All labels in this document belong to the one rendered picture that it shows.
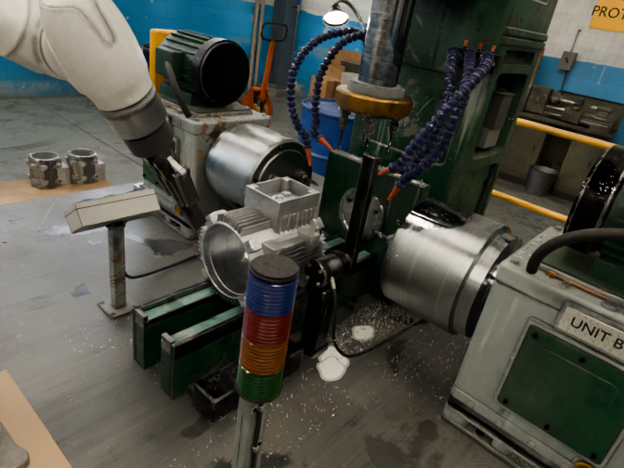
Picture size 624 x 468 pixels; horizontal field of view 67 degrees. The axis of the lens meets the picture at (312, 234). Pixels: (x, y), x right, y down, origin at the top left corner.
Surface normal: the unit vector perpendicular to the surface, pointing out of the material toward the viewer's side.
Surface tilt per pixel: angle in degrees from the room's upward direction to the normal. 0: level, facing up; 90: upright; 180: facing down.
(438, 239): 47
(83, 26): 90
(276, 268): 0
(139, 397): 0
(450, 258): 58
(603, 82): 90
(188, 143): 90
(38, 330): 0
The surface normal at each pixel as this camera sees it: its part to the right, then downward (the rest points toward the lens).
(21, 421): 0.14, -0.90
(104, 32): 0.72, 0.26
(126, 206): 0.68, -0.19
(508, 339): -0.67, 0.23
